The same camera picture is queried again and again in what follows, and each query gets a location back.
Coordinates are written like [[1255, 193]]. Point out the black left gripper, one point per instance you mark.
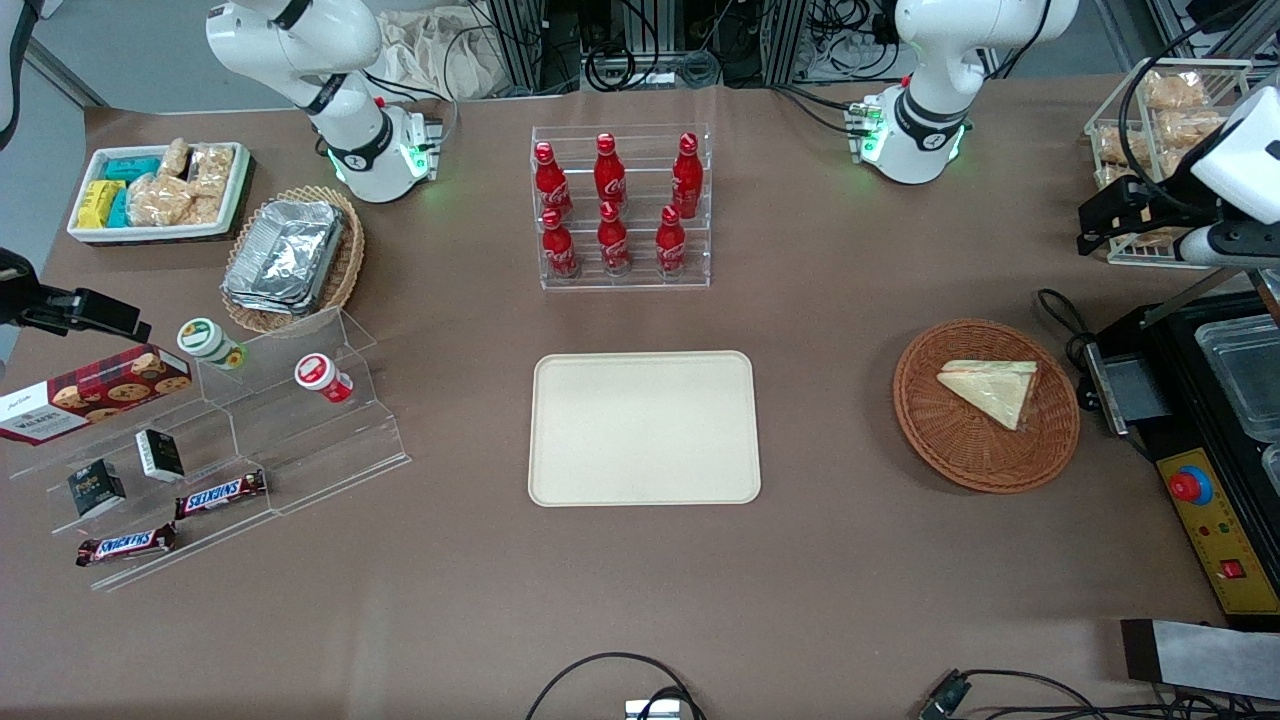
[[1166, 199]]

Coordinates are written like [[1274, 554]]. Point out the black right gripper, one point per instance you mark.
[[14, 290]]

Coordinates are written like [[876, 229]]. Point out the triangular sandwich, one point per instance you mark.
[[995, 390]]

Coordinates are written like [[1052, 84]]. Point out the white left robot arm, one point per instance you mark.
[[930, 110]]

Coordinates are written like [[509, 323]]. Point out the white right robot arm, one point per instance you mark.
[[350, 150]]

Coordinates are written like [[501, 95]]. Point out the oval light wicker basket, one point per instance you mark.
[[345, 260]]

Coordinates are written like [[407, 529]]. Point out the round brown wicker basket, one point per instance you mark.
[[960, 450]]

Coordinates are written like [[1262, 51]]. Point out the beige rectangular serving tray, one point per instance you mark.
[[640, 430]]

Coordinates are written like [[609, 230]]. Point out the clear bag of pastries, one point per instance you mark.
[[1110, 145], [1172, 90], [1110, 178], [1190, 127]]

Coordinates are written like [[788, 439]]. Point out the red tartan cookie box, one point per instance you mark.
[[90, 395]]

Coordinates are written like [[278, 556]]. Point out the white rectangular plastic bin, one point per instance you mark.
[[150, 234]]

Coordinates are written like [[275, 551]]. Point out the teal snack packet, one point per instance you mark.
[[119, 208], [132, 168]]

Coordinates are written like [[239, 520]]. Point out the yellow snack packet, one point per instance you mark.
[[97, 203]]

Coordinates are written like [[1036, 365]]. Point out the green lid snack cup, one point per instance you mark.
[[205, 340]]

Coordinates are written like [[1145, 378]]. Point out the clear bag of crackers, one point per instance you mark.
[[212, 170], [160, 200], [207, 210], [175, 158]]

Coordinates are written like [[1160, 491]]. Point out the small black white-sided box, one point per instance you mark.
[[160, 455]]

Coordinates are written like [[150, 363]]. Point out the small black gold-print box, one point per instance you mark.
[[95, 490]]

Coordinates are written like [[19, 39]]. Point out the clear plastic food container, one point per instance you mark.
[[1245, 375]]

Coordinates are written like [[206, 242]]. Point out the aluminium foil container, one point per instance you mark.
[[285, 255]]

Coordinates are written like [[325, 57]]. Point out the Snickers chocolate bar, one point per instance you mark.
[[220, 495], [125, 545]]

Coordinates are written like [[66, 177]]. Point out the red lid snack cup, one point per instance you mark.
[[318, 375]]

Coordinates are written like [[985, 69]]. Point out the clear acrylic stepped riser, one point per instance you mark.
[[320, 450], [210, 535]]

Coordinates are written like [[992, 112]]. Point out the black sealing machine yellow panel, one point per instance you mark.
[[1220, 540]]

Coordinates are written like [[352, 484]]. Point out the beige cloth bag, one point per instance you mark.
[[430, 55]]

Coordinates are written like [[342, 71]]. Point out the red cola bottle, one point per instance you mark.
[[670, 245], [687, 180], [558, 250], [613, 245], [609, 178], [551, 185]]

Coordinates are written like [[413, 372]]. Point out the grey flat strip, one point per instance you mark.
[[1200, 655]]

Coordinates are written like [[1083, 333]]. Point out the clear acrylic bottle rack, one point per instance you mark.
[[640, 285]]

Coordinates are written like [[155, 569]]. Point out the aluminium frame post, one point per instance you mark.
[[785, 40], [520, 45]]

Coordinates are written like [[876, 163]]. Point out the silver metal bracket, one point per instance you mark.
[[655, 710]]

